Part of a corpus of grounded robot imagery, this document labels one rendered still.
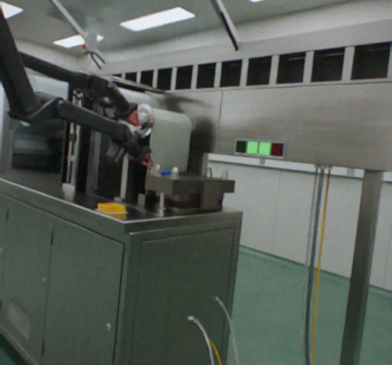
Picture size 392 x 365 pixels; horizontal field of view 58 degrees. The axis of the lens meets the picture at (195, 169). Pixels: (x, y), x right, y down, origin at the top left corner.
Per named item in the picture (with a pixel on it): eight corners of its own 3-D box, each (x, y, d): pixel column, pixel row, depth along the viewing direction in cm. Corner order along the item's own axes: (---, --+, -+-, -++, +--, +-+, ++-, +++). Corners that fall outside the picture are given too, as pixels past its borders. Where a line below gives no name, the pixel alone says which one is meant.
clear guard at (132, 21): (50, -4, 205) (50, -5, 206) (107, 63, 237) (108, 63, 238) (178, -64, 135) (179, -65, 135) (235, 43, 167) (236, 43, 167)
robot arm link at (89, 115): (62, 96, 95) (31, 87, 98) (55, 117, 95) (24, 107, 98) (135, 128, 135) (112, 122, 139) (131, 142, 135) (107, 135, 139)
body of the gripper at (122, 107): (129, 117, 141) (119, 103, 136) (115, 116, 148) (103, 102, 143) (139, 105, 144) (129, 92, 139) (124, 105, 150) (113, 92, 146)
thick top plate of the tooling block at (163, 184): (145, 188, 146) (145, 174, 146) (207, 187, 176) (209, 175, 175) (171, 195, 135) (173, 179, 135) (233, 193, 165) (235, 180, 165)
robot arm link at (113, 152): (129, 127, 132) (109, 122, 135) (115, 153, 128) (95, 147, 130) (138, 144, 143) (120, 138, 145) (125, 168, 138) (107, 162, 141)
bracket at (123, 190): (113, 200, 155) (119, 128, 153) (125, 199, 159) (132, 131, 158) (120, 201, 151) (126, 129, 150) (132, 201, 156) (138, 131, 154)
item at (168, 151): (146, 176, 152) (151, 132, 151) (184, 177, 169) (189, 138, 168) (147, 176, 151) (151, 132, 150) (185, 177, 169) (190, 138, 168)
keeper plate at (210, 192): (198, 208, 148) (201, 182, 147) (213, 207, 155) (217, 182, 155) (203, 210, 146) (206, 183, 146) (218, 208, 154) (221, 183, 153)
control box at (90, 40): (80, 52, 192) (81, 33, 192) (91, 55, 196) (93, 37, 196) (84, 50, 187) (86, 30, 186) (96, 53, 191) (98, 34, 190)
